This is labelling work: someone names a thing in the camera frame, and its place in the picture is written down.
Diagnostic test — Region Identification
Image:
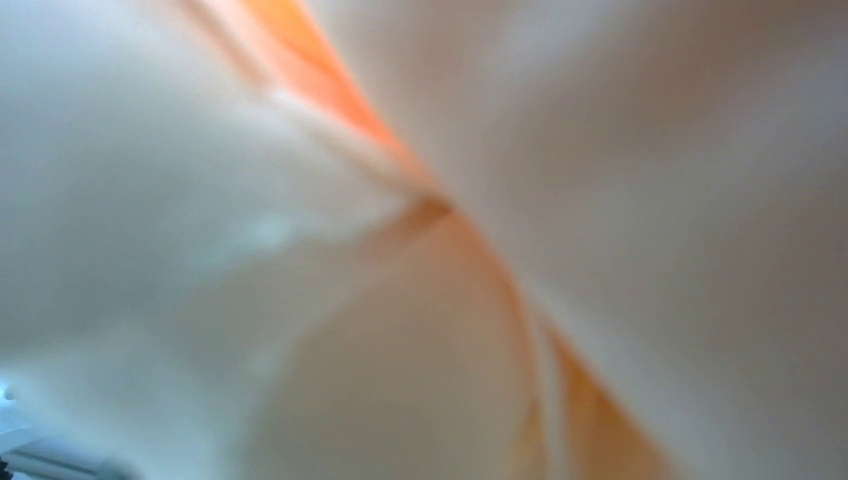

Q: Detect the red paper flower bouquet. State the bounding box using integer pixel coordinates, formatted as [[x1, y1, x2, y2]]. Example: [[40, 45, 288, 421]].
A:
[[1, 1, 847, 479]]

